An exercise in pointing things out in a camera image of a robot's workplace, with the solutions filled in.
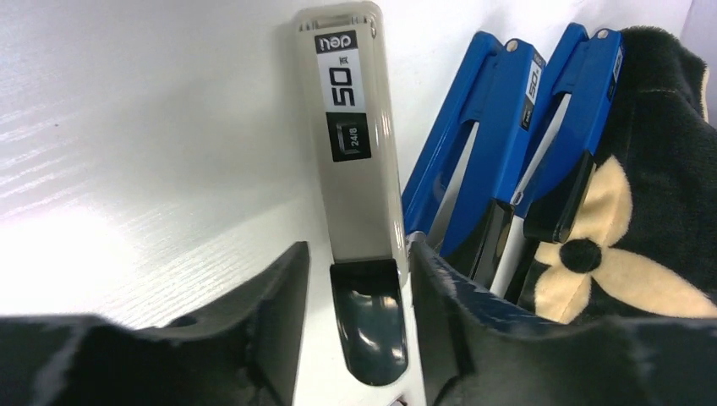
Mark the grey beige stapler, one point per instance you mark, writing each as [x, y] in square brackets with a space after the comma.
[342, 70]

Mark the black pillow with beige flowers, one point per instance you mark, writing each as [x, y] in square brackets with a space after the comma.
[644, 240]

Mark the blue stapler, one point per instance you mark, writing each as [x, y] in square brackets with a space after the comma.
[575, 94]
[492, 96]

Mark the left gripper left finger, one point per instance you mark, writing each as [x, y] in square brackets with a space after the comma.
[240, 349]

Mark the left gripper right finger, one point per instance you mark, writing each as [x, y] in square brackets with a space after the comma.
[478, 349]

